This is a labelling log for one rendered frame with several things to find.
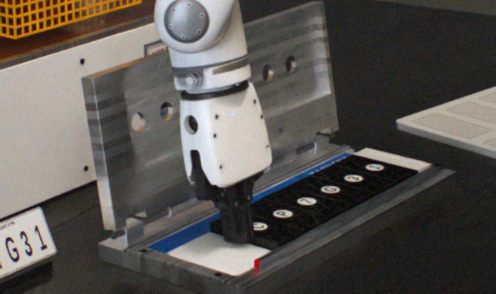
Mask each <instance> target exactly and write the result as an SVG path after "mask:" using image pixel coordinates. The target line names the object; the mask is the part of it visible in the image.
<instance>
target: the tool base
mask: <svg viewBox="0 0 496 294"><path fill-rule="evenodd" d="M316 136H317V140H314V142H311V143H310V144H307V145H305V146H303V147H300V148H298V149H297V150H296V154H297V158H296V159H295V160H294V161H292V162H290V163H287V164H284V165H282V166H280V167H279V168H275V169H274V170H272V171H270V172H268V173H263V176H262V177H261V178H259V179H258V180H256V181H255V182H254V184H253V189H252V191H253V195H255V194H257V193H259V192H262V191H264V190H266V189H268V188H270V187H273V185H276V184H277V183H280V182H282V181H284V180H287V179H289V178H291V177H293V176H296V175H298V174H300V173H302V172H304V171H305V170H307V169H309V168H312V167H314V166H316V165H318V164H321V163H322V162H324V161H327V160H330V159H332V158H334V157H336V155H338V154H341V153H346V152H347V153H351V154H354V153H356V152H354V149H351V146H347V145H343V146H338V145H334V144H329V140H332V139H334V138H335V137H336V136H335V134H334V133H332V134H330V135H328V136H325V137H324V136H321V135H318V134H316ZM455 188H456V172H455V171H453V170H449V169H443V170H440V172H439V173H437V174H436V175H433V176H431V177H429V178H427V179H426V180H424V181H422V182H419V183H417V184H415V185H413V187H411V188H409V189H407V190H405V191H404V192H401V193H399V194H397V195H396V196H394V197H392V198H390V199H387V200H385V202H383V203H381V204H380V205H378V206H375V207H374V208H372V209H369V210H367V211H366V212H364V213H362V214H360V215H358V216H357V217H355V218H353V219H352V220H350V221H348V222H346V223H343V224H342V225H340V226H338V227H336V228H334V229H332V231H329V232H328V233H325V234H323V235H322V236H321V237H318V238H316V239H314V240H311V241H310V242H308V243H307V244H304V245H302V247H300V248H298V249H296V250H294V251H292V252H290V253H289V254H286V255H284V256H282V257H280V258H278V259H277V260H275V261H274V262H272V263H270V264H268V265H266V266H264V267H262V268H261V269H259V268H254V267H253V268H251V269H250V270H248V271H246V272H244V273H241V274H239V276H237V277H236V276H235V275H230V274H227V273H225V272H221V271H218V270H215V269H211V268H207V267H205V266H202V265H197V264H194V263H191V262H189V261H187V260H184V259H181V258H176V257H174V256H171V255H168V254H163V253H160V252H158V251H153V250H150V249H147V248H146V247H147V245H149V244H152V243H153V242H156V241H158V240H160V239H162V238H164V237H167V236H170V235H171V234H173V233H176V232H177V231H178V230H181V229H183V228H185V227H188V226H190V225H192V224H193V223H196V222H199V221H201V220H203V219H205V218H207V217H209V216H210V215H212V214H215V213H217V212H219V211H220V209H217V208H216V207H215V203H213V202H212V201H211V200H203V203H201V204H199V205H196V206H194V207H191V208H190V209H187V210H185V211H183V212H180V213H178V214H176V215H174V216H173V217H171V218H166V217H165V216H166V215H167V214H168V210H167V209H164V210H161V211H160V212H158V213H154V214H152V215H150V216H149V217H147V218H146V219H143V220H135V219H133V218H128V219H127V220H126V223H127V226H126V227H122V228H120V229H118V230H113V233H112V234H111V238H109V239H107V240H104V241H102V242H100V243H99V259H102V260H104V261H106V262H108V263H112V264H114V265H118V266H121V267H124V268H128V269H131V270H133V271H136V272H141V273H143V274H146V275H150V277H153V278H158V279H160V280H163V281H165V282H170V283H173V284H175V285H179V286H183V287H186V288H189V289H193V290H195V291H196V292H200V293H203V294H269V293H271V292H273V291H274V290H275V289H278V288H279V287H281V286H283V285H284V284H287V283H289V282H291V281H292V280H294V279H296V278H297V277H299V276H301V275H303V274H305V273H306V272H308V271H310V270H311V269H313V268H316V267H318V266H319V265H321V264H323V263H324V262H326V261H327V260H329V259H330V258H333V257H335V256H336V255H338V254H340V253H342V252H343V251H346V250H348V249H350V248H351V247H353V245H355V244H357V243H359V242H361V241H362V240H365V239H367V238H368V237H370V236H372V235H375V234H376V233H378V232H380V230H382V229H384V228H385V227H387V226H390V225H391V224H393V223H395V222H397V221H399V220H400V219H402V218H405V217H406V216H407V215H408V214H410V213H413V212H414V211H416V210H417V209H420V208H422V207H423V206H426V205H427V204H429V203H431V202H432V201H433V200H435V199H438V198H439V197H440V196H442V195H445V194H446V193H447V192H451V191H452V190H454V189H455ZM143 249H144V250H147V252H144V253H143V252H140V251H141V250H143ZM218 272H219V273H222V275H220V277H216V275H215V273H218Z"/></svg>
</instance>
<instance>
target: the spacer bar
mask: <svg viewBox="0 0 496 294"><path fill-rule="evenodd" d="M354 154H356V155H360V156H361V157H366V158H370V159H373V160H377V161H383V162H386V163H390V164H396V165H400V166H404V167H407V168H413V169H416V170H418V173H420V172H422V171H423V170H425V169H426V168H429V167H430V165H431V164H430V163H426V162H423V161H416V160H412V159H409V158H406V157H399V155H396V154H389V153H385V152H382V151H378V150H372V149H368V148H365V149H363V150H361V151H358V152H356V153H354Z"/></svg>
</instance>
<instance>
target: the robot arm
mask: <svg viewBox="0 0 496 294"><path fill-rule="evenodd" d="M153 21H155V26H156V29H157V33H158V34H159V37H160V39H161V40H162V41H163V42H164V43H165V44H166V45H167V46H168V50H169V51H170V60H171V65H172V70H173V75H174V83H175V88H176V89H177V90H183V91H182V92H181V98H182V100H180V124H181V144H182V151H183V158H184V162H185V167H186V172H187V175H188V180H189V182H190V183H191V184H192V185H193V186H194V187H196V199H197V200H211V201H212V202H213V203H215V207H216V208H217V209H220V214H221V220H222V228H223V233H224V238H225V240H226V241H232V242H247V241H248V240H251V239H253V238H254V237H255V233H254V228H253V219H252V213H251V209H250V204H249V203H251V202H252V199H253V191H252V189H253V184H254V182H255V181H256V180H258V179H259V178H261V177H262V176H263V175H264V170H265V169H267V168H268V167H269V165H270V163H272V152H270V144H269V139H268V135H267V128H266V124H265V121H264V115H263V111H262V109H261V106H260V101H259V99H258V97H257V94H256V92H255V90H254V87H253V85H252V83H249V82H248V81H247V79H248V78H250V77H251V71H250V62H249V57H248V53H247V46H246V37H245V32H244V27H243V22H242V17H241V12H240V7H239V0H156V5H155V11H153ZM223 189H225V190H226V191H224V190H223Z"/></svg>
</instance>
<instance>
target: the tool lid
mask: <svg viewBox="0 0 496 294"><path fill-rule="evenodd" d="M243 27H244V32H245V37H246V46H247V53H248V57H249V62H250V71H251V77H250V78H248V79H247V81H248V82H249V83H252V85H253V87H254V90H255V92H256V94H257V97H258V99H259V101H260V106H261V109H262V111H263V117H264V121H265V124H266V128H267V135H268V139H269V144H270V152H272V163H270V165H269V167H268V168H267V169H266V170H264V173H268V172H270V171H272V170H274V169H275V168H279V167H280V166H282V165H284V164H287V163H290V162H292V161H294V160H295V159H296V158H297V154H296V150H295V149H298V148H299V147H303V146H305V145H307V144H310V143H311V142H314V140H317V136H316V133H317V132H319V131H320V133H334V132H336V131H337V130H339V127H338V119H337V113H336V100H335V92H334V85H333V77H332V64H331V57H329V44H328V37H327V29H326V16H325V9H324V1H312V2H308V3H305V4H303V5H300V6H298V7H295V8H293V9H289V10H285V11H283V12H279V13H276V14H273V15H270V16H266V17H263V18H261V19H255V20H253V21H252V22H248V23H246V24H243ZM288 57H290V59H291V70H290V71H289V72H288V71H287V69H285V61H287V59H288ZM265 65H267V69H268V77H267V80H266V81H265V80H264V78H263V69H264V66H265ZM81 82H82V87H83V93H84V102H85V108H86V113H87V119H88V129H89V134H90V139H91V149H92V154H93V161H94V166H95V171H96V176H97V181H98V191H99V197H100V203H101V208H102V218H103V223H104V228H105V230H118V229H120V228H122V227H126V226H127V223H126V217H129V216H130V215H132V214H134V213H135V216H141V217H148V216H149V215H151V214H153V213H156V212H159V211H161V210H164V209H167V210H168V214H167V215H166V216H165V217H166V218H171V217H173V216H174V215H176V214H178V213H180V212H183V211H185V210H187V209H190V208H191V207H194V206H196V205H199V204H201V203H203V200H197V199H196V187H194V186H193V185H192V184H191V183H190V182H189V180H188V175H187V172H186V167H185V162H184V158H183V151H182V144H181V124H180V100H182V98H181V92H182V91H183V90H177V89H176V88H175V83H174V75H173V70H172V65H171V56H170V51H169V50H168V49H166V50H162V51H161V52H159V53H156V54H151V55H149V56H146V57H142V58H139V59H136V60H134V61H130V62H127V63H124V64H120V65H117V67H112V68H109V69H106V70H104V71H99V72H97V73H94V74H90V75H87V76H84V77H82V78H81ZM164 103H166V104H167V108H168V114H167V118H166V119H165V120H163V119H162V117H161V115H160V108H161V106H162V105H163V104H164ZM136 113H137V114H138V115H139V118H140V119H141V124H140V125H139V129H138V130H137V131H135V130H134V129H133V125H132V120H133V116H134V115H135V114H136Z"/></svg>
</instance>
